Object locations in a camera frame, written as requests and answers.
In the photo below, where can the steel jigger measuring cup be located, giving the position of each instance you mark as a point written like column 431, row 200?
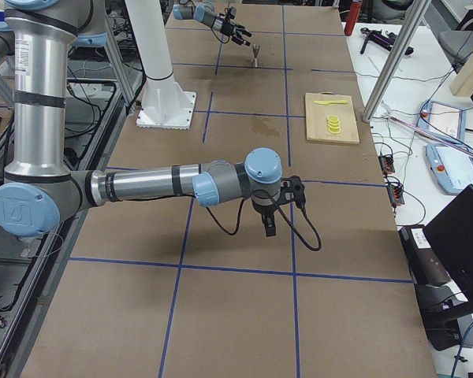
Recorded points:
column 255, row 51

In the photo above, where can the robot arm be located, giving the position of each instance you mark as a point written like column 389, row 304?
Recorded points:
column 39, row 190
column 205, row 14

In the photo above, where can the near teach pendant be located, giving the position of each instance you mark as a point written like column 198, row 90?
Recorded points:
column 452, row 169

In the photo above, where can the back lemon slice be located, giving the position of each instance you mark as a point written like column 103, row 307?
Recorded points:
column 332, row 117

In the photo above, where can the green handled reach grabber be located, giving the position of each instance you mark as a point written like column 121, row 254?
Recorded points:
column 390, row 115

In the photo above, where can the aluminium frame post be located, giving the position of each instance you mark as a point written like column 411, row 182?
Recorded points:
column 405, row 35

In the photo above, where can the wooden cutting board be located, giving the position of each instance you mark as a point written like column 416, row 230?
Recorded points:
column 316, row 122

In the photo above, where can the red bottle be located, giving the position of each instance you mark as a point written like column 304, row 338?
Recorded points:
column 353, row 15

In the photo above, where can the teach pendant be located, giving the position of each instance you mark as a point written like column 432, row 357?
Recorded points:
column 452, row 169
column 444, row 121

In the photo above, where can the yellow plastic knife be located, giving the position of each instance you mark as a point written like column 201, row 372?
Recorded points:
column 330, row 102

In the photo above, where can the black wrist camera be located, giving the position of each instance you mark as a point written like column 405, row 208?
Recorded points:
column 292, row 191

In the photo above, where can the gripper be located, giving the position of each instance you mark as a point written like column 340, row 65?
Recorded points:
column 264, row 211
column 229, row 29

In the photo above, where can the black monitor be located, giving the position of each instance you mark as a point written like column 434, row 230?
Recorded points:
column 450, row 235

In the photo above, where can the far teach pendant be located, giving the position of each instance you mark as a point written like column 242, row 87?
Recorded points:
column 444, row 121

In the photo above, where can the grey office chair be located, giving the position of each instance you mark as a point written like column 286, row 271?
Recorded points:
column 458, row 44

